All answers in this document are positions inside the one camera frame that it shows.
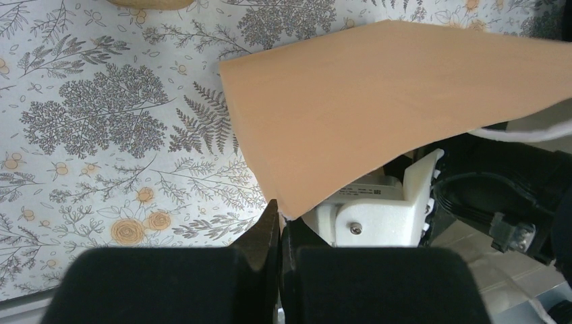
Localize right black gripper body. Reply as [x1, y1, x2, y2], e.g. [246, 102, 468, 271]
[384, 132, 572, 269]

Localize stacked cardboard cup carriers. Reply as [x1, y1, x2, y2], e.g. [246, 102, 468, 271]
[108, 0, 194, 10]

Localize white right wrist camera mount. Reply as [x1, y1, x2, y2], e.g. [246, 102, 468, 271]
[302, 149, 444, 247]

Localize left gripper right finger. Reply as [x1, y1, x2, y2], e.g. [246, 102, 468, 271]
[281, 219, 490, 323]

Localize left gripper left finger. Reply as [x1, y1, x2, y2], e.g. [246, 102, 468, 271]
[42, 200, 279, 323]

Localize brown paper takeout bag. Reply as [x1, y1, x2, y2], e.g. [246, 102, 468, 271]
[219, 20, 571, 219]

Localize floral patterned table mat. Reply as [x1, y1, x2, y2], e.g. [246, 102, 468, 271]
[1, 0, 565, 302]

